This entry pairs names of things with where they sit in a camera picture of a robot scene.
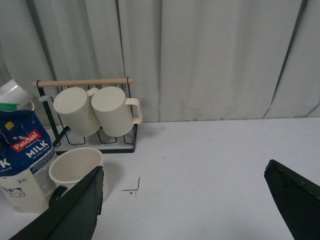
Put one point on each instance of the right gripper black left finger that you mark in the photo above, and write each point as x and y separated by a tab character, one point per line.
73	216

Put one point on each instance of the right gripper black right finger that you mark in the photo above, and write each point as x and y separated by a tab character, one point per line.
296	198

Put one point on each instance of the grey curtain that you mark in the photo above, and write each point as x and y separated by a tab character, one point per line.
192	60

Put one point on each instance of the white ceramic mug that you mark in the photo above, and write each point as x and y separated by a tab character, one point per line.
14	97

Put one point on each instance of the cream ribbed mug right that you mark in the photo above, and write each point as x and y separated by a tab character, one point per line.
116	113

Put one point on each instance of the cream ribbed mug left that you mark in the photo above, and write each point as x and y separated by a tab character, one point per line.
74	107

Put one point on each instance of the cream cup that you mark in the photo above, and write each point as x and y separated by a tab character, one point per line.
71	167

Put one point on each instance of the blue white milk carton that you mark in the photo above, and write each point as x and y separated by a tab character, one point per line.
26	154

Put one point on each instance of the cream ribbed mug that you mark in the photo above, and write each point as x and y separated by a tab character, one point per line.
74	107
116	113

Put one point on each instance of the black wire mug rack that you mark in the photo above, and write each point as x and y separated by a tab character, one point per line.
64	139

